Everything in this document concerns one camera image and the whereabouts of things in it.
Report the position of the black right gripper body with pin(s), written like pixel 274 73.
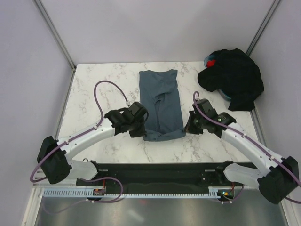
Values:
pixel 195 125

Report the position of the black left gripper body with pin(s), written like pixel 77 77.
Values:
pixel 138 129

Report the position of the grey-blue t shirt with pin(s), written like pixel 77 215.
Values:
pixel 160 96

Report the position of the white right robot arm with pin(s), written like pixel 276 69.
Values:
pixel 274 176

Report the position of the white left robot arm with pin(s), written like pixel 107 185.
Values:
pixel 56 157

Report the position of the red t shirt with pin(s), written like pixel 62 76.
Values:
pixel 210 63

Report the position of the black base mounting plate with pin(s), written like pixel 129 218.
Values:
pixel 159 178

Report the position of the white slotted cable duct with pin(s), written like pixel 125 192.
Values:
pixel 94 193

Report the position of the aluminium front frame rail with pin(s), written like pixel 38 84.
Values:
pixel 39 175

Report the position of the right aluminium frame post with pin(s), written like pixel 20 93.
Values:
pixel 265 22

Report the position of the aluminium frame post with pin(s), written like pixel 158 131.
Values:
pixel 265 22
pixel 51 26

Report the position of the left aluminium frame post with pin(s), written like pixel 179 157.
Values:
pixel 51 26

